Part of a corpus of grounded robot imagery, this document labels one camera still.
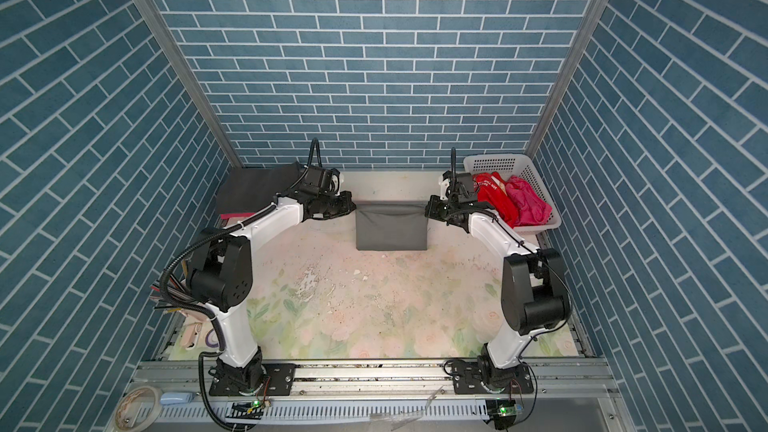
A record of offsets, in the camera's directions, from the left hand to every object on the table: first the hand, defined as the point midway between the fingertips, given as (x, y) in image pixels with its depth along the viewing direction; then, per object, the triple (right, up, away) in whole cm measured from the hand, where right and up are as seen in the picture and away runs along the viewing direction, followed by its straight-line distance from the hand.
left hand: (357, 204), depth 95 cm
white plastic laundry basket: (+57, +14, +21) cm, 62 cm away
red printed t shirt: (+44, +4, +3) cm, 45 cm away
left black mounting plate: (-17, -44, -21) cm, 51 cm away
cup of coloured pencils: (-53, -24, -14) cm, 60 cm away
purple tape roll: (-39, -37, -14) cm, 55 cm away
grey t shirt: (+11, -7, +1) cm, 13 cm away
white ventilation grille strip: (+21, -49, -24) cm, 58 cm away
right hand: (+22, 0, -2) cm, 22 cm away
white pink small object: (-42, -34, -16) cm, 57 cm away
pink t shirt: (+57, -2, +4) cm, 57 cm away
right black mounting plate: (+33, -43, -21) cm, 58 cm away
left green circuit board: (-24, -50, -23) cm, 60 cm away
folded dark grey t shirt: (-43, +4, +14) cm, 46 cm away
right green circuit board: (+38, -49, -24) cm, 67 cm away
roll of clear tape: (-44, -49, -26) cm, 71 cm away
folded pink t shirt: (-49, -5, +11) cm, 50 cm away
